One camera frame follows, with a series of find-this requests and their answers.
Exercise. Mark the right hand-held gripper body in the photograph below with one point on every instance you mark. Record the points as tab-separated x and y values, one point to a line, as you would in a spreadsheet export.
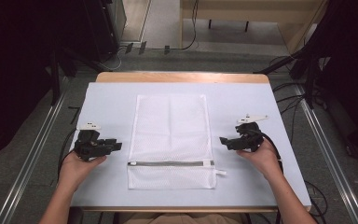
250	137

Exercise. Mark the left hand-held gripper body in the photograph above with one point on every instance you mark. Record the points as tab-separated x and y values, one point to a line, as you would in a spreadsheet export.
87	146

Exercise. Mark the person's left hand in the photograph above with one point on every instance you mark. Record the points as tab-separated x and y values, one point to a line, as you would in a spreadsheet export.
77	169

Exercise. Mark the person's right hand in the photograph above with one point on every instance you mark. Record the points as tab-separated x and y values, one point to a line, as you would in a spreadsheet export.
265	160

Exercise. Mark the white table mat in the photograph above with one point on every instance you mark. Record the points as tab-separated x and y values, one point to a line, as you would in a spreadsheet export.
112	102

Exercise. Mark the white mesh laundry bag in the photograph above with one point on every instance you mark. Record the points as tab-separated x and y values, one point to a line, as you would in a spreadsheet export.
171	130

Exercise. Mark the black metal stand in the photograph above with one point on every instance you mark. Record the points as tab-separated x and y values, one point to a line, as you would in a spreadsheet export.
307	74
56	74

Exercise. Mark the wooden table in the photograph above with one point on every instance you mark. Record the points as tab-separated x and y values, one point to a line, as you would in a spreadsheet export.
180	77

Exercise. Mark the light wooden bench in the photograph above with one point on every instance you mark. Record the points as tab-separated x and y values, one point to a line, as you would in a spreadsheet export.
248	9

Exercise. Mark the metal floor rail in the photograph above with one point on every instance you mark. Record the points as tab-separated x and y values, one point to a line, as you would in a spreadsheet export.
31	155
329	155

